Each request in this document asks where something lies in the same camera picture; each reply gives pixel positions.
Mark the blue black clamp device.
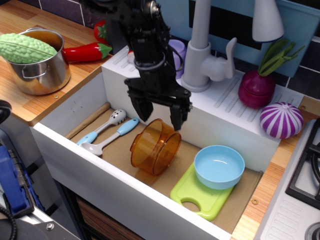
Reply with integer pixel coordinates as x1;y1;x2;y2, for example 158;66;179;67
0;130;45;218

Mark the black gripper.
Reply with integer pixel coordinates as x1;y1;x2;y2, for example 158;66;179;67
124;59;192;131

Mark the white cone lamp shade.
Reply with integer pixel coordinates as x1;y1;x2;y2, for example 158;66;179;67
252;0;285;43

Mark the green bitter melon toy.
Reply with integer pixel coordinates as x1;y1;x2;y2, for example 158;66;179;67
0;33;58;64

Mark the red chili pepper toy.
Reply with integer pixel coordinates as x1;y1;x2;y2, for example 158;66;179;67
62;42;113;62

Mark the lime green cutting board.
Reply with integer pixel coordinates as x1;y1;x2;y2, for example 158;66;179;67
169;163;234;222

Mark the red white sushi toy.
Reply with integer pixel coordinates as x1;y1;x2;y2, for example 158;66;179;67
127;50;135;64

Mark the light blue backboard panel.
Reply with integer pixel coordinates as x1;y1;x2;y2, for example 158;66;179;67
159;0;320;77

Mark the purple white striped onion toy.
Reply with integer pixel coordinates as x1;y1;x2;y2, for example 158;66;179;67
259;102;304;139

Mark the lilac plastic cup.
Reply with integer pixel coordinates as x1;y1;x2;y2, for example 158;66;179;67
169;39;187;79

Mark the black stove grate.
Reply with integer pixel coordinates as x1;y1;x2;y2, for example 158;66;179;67
285;119;320;209

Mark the brown cardboard sink liner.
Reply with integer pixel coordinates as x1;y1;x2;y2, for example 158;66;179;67
67;103;263;240

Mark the purple beet toy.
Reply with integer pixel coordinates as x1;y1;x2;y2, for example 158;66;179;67
238;38;304;109

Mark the black cable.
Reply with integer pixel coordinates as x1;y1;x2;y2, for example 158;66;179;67
0;206;18;240

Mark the light blue plastic bowl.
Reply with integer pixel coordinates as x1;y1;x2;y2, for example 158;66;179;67
194;145;245;190

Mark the red strawberry toy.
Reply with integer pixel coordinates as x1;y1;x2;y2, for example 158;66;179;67
93;20;108;44

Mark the orange transparent plastic pot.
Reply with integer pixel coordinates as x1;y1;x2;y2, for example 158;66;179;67
130;118;182;176

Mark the stainless steel pot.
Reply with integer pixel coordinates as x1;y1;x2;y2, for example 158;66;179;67
7;27;71;95

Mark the grey toy faucet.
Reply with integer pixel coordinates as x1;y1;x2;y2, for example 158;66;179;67
181;0;238;93

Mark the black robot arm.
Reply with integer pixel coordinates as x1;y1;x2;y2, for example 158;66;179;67
84;0;192;131

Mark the white stove top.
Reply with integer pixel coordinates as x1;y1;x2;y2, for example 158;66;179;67
254;118;320;240

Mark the white blue slotted spoon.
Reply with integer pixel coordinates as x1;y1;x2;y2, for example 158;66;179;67
76;109;127;146

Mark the white blue ladle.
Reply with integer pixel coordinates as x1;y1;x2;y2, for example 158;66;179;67
80;118;140;157

